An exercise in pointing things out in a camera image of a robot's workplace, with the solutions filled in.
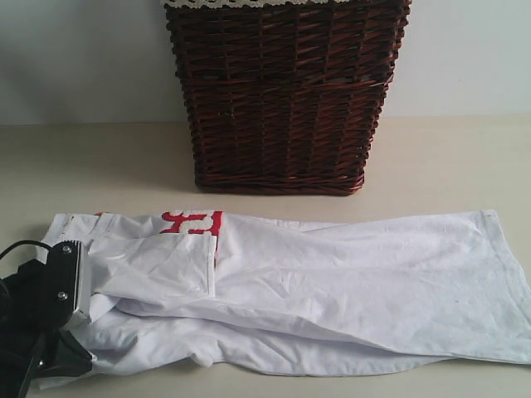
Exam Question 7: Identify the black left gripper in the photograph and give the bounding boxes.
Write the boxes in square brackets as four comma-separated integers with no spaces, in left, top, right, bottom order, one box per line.
[1,260,92,397]

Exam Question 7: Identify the white t-shirt red logo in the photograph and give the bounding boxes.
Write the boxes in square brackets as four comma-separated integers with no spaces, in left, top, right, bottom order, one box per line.
[44,210,530,376]

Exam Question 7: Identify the dark brown wicker basket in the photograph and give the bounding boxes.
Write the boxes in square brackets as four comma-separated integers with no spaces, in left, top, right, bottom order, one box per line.
[163,1,411,196]

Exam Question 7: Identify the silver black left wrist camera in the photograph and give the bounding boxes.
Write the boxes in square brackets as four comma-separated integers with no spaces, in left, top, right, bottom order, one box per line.
[38,240,91,330]

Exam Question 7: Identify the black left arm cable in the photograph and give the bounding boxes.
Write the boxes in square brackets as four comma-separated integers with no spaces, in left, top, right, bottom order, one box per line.
[0,240,55,262]

